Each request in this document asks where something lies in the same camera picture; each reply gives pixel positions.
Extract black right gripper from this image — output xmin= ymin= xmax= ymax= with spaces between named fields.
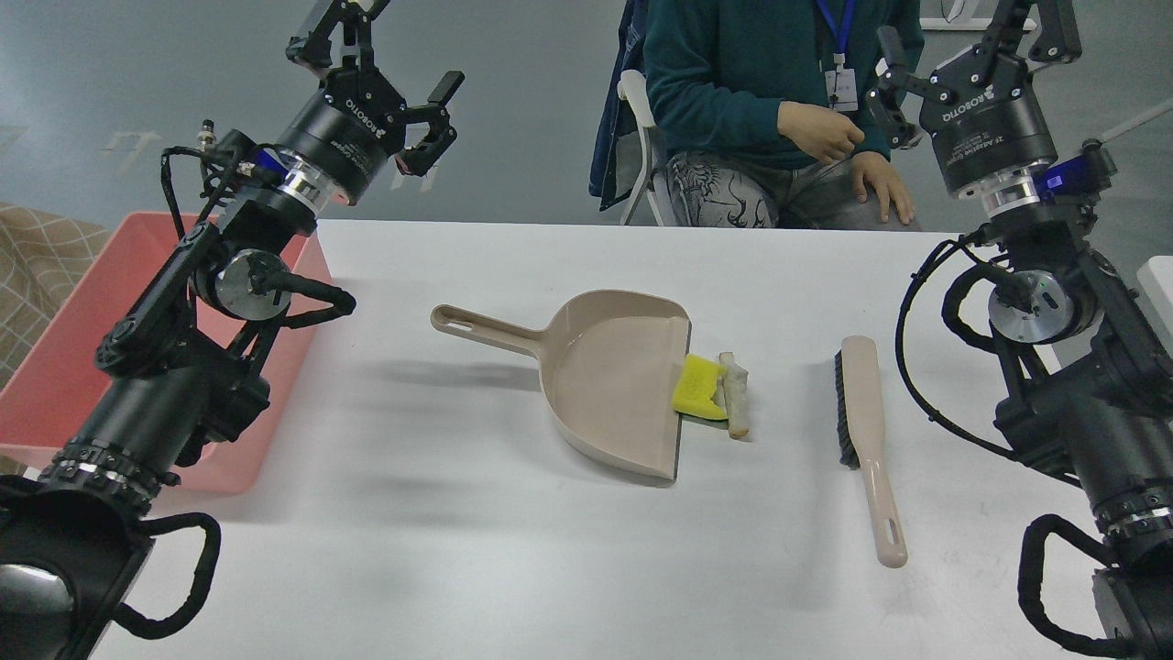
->
xmin=865 ymin=0 xmax=1083 ymax=196

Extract beige hand brush black bristles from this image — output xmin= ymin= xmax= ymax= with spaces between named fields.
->
xmin=834 ymin=335 xmax=908 ymax=569

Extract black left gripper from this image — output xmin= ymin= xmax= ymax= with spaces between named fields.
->
xmin=278 ymin=1 xmax=466 ymax=206

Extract white floor stand base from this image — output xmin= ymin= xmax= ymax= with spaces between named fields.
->
xmin=920 ymin=1 xmax=1001 ymax=32

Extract beige checkered fabric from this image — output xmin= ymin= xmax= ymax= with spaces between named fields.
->
xmin=1 ymin=202 xmax=111 ymax=386

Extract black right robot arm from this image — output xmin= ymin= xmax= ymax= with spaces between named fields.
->
xmin=866 ymin=1 xmax=1172 ymax=659

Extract white bread slice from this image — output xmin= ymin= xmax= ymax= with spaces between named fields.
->
xmin=718 ymin=351 xmax=750 ymax=440

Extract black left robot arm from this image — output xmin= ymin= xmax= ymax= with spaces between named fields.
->
xmin=4 ymin=1 xmax=465 ymax=659

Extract white chair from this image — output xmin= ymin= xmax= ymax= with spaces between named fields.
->
xmin=616 ymin=70 xmax=678 ymax=226

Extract yellow green sponge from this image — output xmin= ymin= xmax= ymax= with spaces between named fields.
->
xmin=671 ymin=354 xmax=728 ymax=422

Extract beige plastic dustpan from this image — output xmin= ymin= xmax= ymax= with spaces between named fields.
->
xmin=430 ymin=290 xmax=692 ymax=483

